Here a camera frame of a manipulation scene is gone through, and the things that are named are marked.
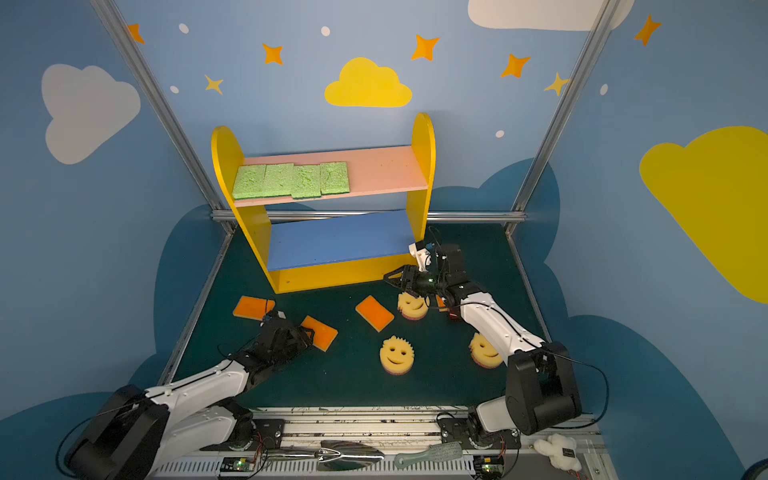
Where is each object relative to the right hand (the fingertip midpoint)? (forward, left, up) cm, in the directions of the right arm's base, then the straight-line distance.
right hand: (391, 277), depth 81 cm
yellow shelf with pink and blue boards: (+19, +17, -7) cm, 27 cm away
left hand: (-9, +24, -18) cm, 31 cm away
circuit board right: (-40, -26, -23) cm, 53 cm away
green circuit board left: (-43, +35, -21) cm, 59 cm away
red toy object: (-16, -14, +9) cm, 23 cm away
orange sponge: (-1, +5, -20) cm, 21 cm away
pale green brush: (-38, -13, -20) cm, 44 cm away
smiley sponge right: (-12, -28, -19) cm, 36 cm away
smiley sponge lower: (-14, -2, -19) cm, 24 cm away
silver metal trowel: (-40, +11, -19) cm, 45 cm away
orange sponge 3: (-1, +46, -20) cm, 50 cm away
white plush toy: (-36, -42, -18) cm, 58 cm away
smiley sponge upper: (+1, -7, -19) cm, 20 cm away
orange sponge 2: (-9, +20, -20) cm, 30 cm away
